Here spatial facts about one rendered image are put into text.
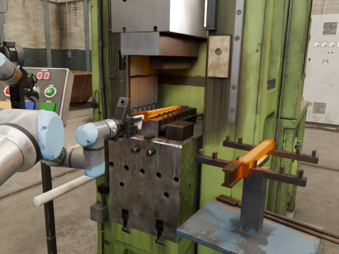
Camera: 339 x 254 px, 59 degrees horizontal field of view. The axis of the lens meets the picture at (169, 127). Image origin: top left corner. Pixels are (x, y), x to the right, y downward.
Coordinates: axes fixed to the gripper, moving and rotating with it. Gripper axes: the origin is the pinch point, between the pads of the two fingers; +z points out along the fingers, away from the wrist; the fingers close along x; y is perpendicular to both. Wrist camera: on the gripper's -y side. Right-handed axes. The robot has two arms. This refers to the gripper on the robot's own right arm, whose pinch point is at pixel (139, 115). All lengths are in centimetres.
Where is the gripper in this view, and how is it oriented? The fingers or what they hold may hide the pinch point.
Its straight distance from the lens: 132.4
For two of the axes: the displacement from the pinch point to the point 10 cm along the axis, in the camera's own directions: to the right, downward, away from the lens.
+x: 8.8, 1.2, -4.6
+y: -0.2, 9.8, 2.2
